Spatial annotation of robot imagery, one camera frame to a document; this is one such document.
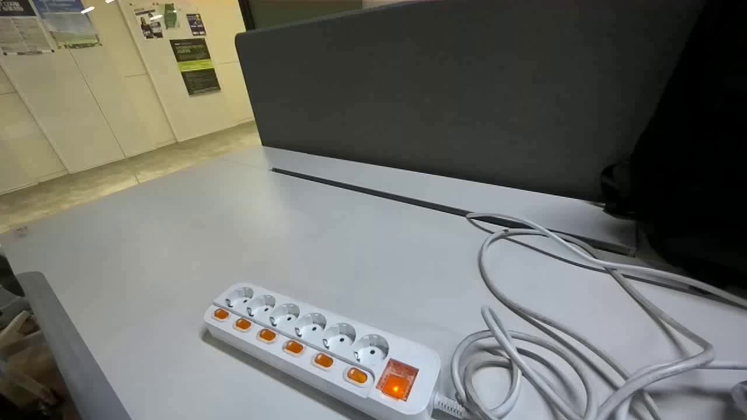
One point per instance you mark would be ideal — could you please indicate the white power strip orange switches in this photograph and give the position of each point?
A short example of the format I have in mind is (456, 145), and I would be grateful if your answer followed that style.
(328, 351)

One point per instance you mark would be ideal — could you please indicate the grey desk partition panel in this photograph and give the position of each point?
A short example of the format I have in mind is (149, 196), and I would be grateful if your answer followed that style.
(467, 85)

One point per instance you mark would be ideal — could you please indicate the black poster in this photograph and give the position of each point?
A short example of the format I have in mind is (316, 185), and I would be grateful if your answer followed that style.
(201, 83)

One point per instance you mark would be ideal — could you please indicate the dark poster green stripe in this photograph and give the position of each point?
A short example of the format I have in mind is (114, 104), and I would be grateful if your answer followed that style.
(191, 55)

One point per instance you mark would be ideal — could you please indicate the small blue grey poster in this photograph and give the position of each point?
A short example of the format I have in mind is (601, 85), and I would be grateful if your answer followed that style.
(197, 23)

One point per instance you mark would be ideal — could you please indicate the small green poster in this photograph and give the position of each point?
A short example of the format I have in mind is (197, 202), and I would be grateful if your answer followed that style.
(172, 15)

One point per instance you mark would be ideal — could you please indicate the small dark photo poster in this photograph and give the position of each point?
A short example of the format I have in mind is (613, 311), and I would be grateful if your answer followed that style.
(149, 23)

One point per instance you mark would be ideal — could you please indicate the blue landscape poster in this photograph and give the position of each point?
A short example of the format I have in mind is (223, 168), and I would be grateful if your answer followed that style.
(70, 23)

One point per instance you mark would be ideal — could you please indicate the clutter beside desk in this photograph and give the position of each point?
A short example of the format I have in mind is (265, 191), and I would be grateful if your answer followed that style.
(23, 357)

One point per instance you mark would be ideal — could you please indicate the pale text poster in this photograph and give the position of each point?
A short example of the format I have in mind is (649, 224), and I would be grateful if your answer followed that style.
(21, 30)

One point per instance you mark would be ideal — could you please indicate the white cabinet wall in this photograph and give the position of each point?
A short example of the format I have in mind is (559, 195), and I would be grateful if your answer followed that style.
(93, 107)

